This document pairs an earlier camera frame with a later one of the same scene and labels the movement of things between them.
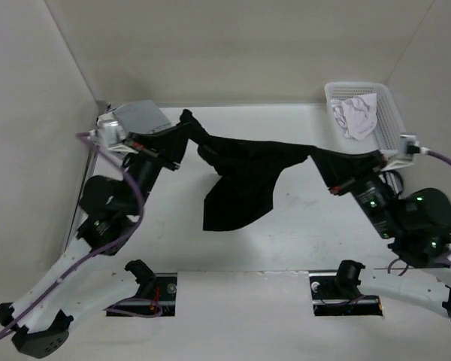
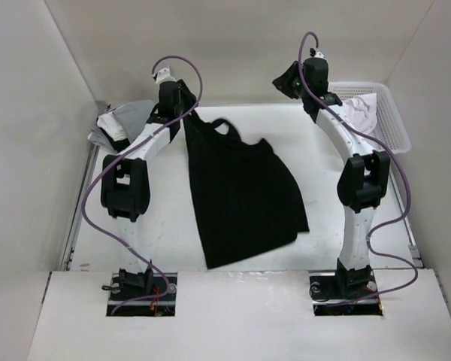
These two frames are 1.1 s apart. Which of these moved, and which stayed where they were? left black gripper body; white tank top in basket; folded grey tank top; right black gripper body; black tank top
Moved: right black gripper body; left black gripper body; black tank top
Stayed: folded grey tank top; white tank top in basket
